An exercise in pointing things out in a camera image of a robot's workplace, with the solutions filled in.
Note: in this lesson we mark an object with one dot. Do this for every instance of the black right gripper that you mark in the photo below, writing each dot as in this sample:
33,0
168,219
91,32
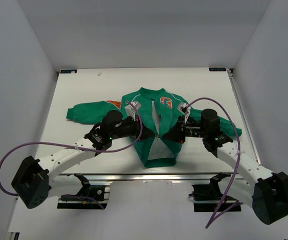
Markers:
177,133

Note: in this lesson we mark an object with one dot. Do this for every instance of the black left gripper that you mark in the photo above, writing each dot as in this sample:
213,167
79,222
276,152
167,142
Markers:
146,133

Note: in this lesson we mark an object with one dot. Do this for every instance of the green kids varsity jacket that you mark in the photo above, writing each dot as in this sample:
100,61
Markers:
159,111

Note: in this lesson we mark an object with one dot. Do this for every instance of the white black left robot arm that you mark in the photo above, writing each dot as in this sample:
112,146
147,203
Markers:
39,179

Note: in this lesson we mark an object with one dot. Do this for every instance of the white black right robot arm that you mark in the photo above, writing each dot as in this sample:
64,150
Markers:
265,191

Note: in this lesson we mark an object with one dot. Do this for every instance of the dark label sticker right corner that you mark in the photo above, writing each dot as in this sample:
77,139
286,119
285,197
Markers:
217,69

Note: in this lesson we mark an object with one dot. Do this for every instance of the dark label sticker corner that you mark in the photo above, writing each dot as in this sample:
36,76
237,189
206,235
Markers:
68,71
217,69

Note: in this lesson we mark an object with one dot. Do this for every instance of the dark label sticker left corner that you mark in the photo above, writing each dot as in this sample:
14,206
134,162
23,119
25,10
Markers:
68,71

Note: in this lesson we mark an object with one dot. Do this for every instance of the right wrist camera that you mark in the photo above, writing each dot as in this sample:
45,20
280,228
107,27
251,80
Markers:
185,109

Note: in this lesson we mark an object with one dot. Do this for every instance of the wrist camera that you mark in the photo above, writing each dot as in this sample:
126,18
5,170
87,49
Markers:
132,109
185,109

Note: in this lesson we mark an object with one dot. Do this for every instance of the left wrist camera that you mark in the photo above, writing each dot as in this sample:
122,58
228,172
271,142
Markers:
132,109

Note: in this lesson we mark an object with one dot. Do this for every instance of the aluminium front table rail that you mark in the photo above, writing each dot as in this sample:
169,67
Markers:
149,177

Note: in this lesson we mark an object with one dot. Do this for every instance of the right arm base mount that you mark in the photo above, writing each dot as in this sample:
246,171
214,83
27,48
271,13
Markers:
206,196

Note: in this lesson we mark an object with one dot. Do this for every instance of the aluminium right side rail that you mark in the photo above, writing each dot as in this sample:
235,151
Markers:
230,72

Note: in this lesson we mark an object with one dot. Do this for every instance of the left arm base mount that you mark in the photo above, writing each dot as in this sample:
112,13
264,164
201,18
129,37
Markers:
91,196

